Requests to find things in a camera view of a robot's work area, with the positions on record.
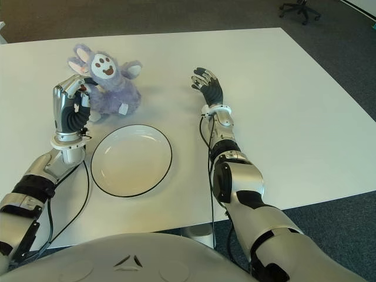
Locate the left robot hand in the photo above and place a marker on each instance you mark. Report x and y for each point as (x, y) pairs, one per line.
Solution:
(72, 117)

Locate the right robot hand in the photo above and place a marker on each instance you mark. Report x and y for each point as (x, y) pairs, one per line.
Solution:
(213, 92)

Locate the purple plush bunny doll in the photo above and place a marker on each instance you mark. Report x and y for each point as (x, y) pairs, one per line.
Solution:
(114, 91)

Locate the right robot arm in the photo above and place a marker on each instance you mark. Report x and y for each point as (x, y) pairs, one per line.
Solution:
(246, 176)

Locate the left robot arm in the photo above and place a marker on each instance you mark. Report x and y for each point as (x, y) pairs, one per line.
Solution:
(17, 217)

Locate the white plate black rim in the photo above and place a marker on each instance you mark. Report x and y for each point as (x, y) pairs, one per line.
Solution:
(132, 161)

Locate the black office chair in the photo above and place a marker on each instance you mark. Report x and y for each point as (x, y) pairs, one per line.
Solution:
(299, 8)

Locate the silver table base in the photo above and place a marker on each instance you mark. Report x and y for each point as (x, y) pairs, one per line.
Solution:
(199, 235)

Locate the grey robot torso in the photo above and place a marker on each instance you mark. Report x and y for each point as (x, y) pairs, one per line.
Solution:
(126, 258)

